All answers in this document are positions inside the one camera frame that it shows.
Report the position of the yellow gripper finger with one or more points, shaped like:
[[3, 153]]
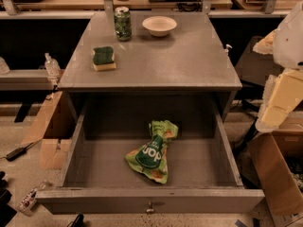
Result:
[[280, 97], [265, 45]]

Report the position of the green rice chip bag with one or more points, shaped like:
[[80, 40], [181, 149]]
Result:
[[151, 158]]

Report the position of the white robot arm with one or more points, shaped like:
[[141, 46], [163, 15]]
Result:
[[288, 47]]

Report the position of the grey cabinet counter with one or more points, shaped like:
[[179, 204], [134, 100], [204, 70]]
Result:
[[191, 58]]

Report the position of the open grey drawer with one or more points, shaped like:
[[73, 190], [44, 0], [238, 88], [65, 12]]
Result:
[[203, 175]]

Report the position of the metal drawer knob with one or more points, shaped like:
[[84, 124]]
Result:
[[150, 209]]

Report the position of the dark chair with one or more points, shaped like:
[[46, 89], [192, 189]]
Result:
[[254, 68]]

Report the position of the cardboard box right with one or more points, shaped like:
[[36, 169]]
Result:
[[269, 152]]

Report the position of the cardboard box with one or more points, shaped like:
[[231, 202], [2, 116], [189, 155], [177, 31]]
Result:
[[269, 152], [53, 127]]

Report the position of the white bowl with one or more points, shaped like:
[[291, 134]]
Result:
[[159, 26]]

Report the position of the green soda can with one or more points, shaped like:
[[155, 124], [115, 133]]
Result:
[[123, 25]]

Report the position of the green yellow sponge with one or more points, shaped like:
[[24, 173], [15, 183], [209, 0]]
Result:
[[104, 58]]

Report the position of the clear sanitizer bottle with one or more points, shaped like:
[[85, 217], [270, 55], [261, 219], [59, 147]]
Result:
[[51, 65]]

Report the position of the cardboard box left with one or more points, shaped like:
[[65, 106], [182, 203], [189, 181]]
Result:
[[53, 127]]

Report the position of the black power adapter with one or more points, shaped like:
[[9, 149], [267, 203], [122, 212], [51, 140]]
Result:
[[15, 154]]

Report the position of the plastic bottle on floor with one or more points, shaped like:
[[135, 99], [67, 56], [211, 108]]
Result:
[[27, 203]]

